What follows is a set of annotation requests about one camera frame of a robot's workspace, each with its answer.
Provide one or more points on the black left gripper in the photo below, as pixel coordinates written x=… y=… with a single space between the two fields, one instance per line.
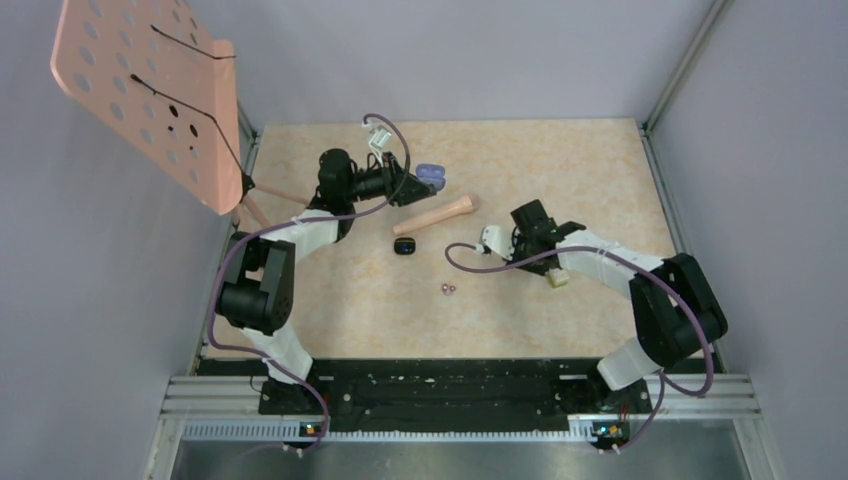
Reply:
x=401 y=187

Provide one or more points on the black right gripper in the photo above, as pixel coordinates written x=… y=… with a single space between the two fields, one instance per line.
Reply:
x=518 y=240

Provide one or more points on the grey-blue oval case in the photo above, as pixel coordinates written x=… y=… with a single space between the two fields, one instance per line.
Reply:
x=432 y=174

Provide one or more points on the purple and green toy blocks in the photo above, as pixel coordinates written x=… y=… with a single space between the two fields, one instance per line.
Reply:
x=557 y=277

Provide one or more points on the black earbud charging case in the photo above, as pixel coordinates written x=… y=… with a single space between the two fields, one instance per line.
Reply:
x=404 y=246

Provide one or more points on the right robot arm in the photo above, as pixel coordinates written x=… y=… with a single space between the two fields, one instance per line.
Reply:
x=674 y=308

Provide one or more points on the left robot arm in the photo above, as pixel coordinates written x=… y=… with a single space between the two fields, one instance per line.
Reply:
x=257 y=289

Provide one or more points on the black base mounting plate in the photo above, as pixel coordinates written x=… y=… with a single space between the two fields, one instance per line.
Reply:
x=453 y=395

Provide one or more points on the pink perforated board stand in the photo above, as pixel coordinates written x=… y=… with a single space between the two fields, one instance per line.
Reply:
x=157 y=77

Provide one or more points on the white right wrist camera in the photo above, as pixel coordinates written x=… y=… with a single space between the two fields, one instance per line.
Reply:
x=497 y=240

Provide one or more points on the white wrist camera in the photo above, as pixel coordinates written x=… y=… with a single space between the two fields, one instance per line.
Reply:
x=497 y=240
x=378 y=136

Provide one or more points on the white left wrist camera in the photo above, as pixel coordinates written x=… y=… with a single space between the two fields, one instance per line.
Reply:
x=378 y=136

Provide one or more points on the aluminium frame rail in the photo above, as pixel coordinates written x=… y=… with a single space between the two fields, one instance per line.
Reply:
x=210 y=428

